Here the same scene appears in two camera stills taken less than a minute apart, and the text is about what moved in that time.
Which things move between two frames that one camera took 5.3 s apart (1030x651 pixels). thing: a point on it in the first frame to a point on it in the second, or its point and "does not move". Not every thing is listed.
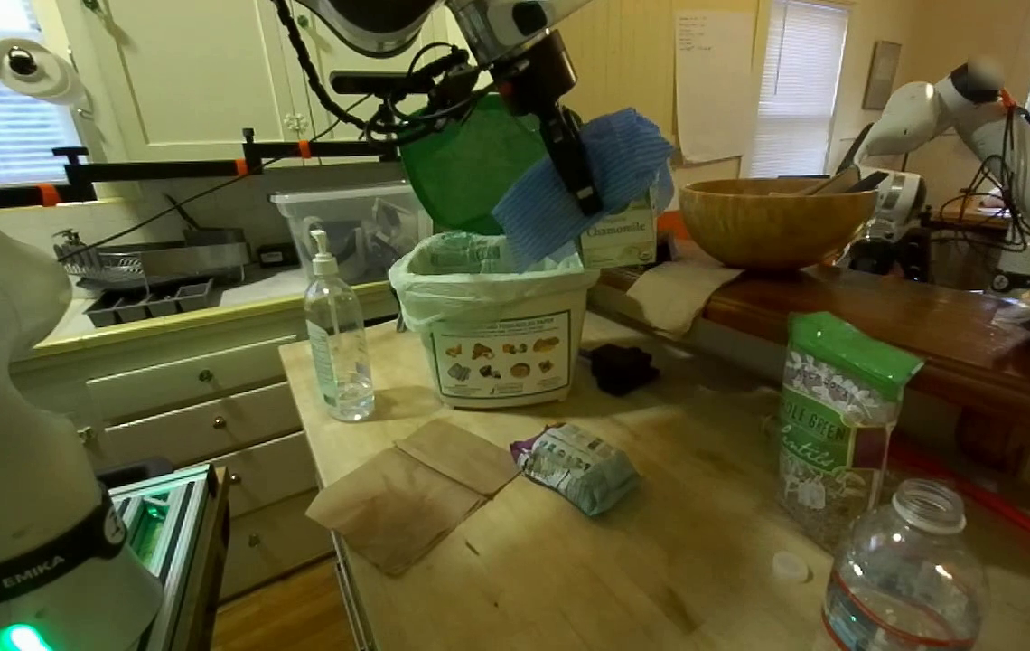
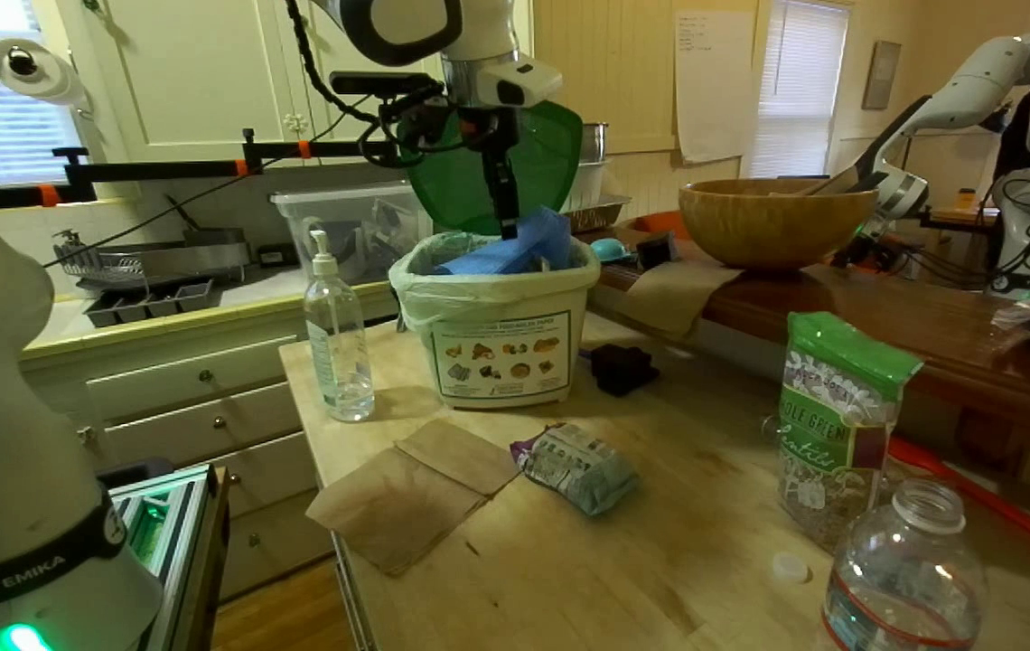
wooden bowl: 773,223 does not move
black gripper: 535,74 to 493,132
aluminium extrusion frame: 173,526 does not move
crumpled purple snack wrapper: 577,464 does not move
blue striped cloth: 625,160 to 544,235
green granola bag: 838,400 does not move
